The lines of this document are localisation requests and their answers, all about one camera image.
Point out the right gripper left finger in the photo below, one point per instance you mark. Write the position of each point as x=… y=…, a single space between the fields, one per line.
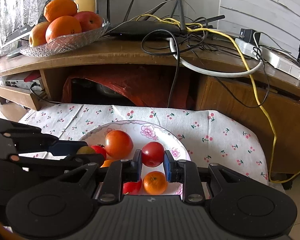
x=120 y=172

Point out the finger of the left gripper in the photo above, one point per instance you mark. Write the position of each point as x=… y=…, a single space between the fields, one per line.
x=57 y=166
x=16 y=138

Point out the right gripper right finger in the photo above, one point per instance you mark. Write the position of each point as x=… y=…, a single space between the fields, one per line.
x=186 y=173

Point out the tan longan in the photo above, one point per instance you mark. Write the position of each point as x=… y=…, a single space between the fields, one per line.
x=86 y=150

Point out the large red tomato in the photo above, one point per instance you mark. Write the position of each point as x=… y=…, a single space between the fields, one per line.
x=118 y=144

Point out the oval red cherry tomato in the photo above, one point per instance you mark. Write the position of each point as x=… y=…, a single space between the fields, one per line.
x=100 y=150

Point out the orange mandarin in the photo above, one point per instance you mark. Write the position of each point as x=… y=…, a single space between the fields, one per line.
x=154 y=183
x=107 y=163

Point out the hidden red cherry tomato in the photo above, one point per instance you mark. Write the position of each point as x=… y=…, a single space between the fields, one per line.
x=152 y=154

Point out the small red cherry tomato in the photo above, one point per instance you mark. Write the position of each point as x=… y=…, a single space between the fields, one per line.
x=132 y=188

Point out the cherry print tablecloth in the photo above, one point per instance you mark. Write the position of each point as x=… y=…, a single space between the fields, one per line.
x=208 y=136

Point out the white floral porcelain bowl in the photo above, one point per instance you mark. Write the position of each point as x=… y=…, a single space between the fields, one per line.
x=140 y=142

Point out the silver set-top box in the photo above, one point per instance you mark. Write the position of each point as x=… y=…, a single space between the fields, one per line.
x=27 y=80

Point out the yellow red apple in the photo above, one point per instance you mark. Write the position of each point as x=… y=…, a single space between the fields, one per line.
x=37 y=34

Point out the glass fruit dish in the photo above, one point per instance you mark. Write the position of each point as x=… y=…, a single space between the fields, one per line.
x=66 y=43

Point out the wooden tv stand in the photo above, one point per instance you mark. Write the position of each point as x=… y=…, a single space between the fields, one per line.
x=278 y=132

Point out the front large orange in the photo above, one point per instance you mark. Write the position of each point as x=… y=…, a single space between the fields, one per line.
x=64 y=25

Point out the large orange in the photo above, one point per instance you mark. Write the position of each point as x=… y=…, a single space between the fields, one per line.
x=58 y=8
x=64 y=25

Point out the white lace cloth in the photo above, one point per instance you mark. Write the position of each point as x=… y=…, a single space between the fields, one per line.
x=15 y=14

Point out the top large orange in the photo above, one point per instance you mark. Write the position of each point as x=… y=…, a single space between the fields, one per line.
x=58 y=8

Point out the black wifi router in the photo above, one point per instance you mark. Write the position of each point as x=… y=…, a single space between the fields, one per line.
x=174 y=23

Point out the white power strip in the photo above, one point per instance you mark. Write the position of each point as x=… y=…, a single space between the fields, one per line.
x=274 y=59

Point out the black power adapter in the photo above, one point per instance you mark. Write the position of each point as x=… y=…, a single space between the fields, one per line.
x=249 y=36

